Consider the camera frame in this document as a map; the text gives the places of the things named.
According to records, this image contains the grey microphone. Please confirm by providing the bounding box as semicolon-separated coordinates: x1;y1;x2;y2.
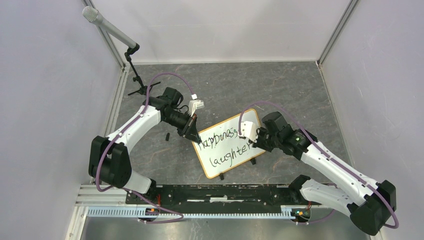
82;6;139;49

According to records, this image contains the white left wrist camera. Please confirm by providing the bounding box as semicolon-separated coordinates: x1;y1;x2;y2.
188;94;205;117

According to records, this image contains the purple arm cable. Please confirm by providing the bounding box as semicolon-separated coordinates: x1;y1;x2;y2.
238;101;400;229
95;73;199;225

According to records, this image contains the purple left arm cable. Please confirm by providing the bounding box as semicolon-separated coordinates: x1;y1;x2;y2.
95;73;199;225

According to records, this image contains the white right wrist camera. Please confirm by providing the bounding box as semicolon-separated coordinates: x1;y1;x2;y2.
238;121;260;143

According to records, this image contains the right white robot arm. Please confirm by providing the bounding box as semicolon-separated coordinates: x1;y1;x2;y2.
239;111;399;236

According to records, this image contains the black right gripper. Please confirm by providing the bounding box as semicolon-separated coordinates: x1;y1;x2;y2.
248;125;281;152

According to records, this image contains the yellow framed whiteboard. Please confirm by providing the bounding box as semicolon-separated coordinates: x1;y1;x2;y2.
192;114;266;179

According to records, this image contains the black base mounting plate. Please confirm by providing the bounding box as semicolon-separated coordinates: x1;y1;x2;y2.
144;184;309;214

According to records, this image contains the slotted cable duct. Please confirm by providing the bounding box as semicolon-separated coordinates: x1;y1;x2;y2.
86;206;294;220

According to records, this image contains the black microphone stand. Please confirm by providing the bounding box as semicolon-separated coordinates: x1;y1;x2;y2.
124;43;162;97

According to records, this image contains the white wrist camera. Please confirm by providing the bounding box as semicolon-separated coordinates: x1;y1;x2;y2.
238;121;260;143
188;94;205;117

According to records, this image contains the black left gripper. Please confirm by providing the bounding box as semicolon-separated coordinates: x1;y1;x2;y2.
163;110;201;144

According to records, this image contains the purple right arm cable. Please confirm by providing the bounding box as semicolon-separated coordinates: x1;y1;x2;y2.
238;101;400;229

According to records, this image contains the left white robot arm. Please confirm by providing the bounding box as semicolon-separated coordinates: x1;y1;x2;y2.
88;87;205;204

